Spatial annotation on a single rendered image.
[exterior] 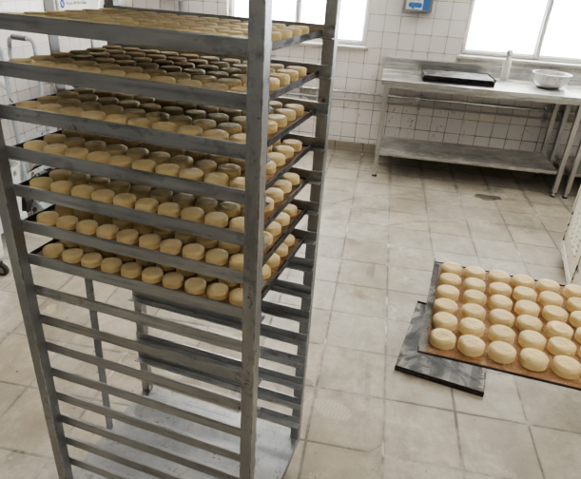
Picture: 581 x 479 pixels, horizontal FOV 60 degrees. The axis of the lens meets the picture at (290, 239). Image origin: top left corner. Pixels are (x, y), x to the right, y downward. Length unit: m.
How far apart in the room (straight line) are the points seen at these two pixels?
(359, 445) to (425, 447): 0.26
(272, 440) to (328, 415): 0.38
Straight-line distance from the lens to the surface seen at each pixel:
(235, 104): 0.93
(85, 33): 1.07
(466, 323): 1.13
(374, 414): 2.28
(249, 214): 0.95
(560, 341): 1.17
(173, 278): 1.21
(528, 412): 2.54
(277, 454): 1.90
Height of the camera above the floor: 1.61
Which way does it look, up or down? 27 degrees down
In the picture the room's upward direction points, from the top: 4 degrees clockwise
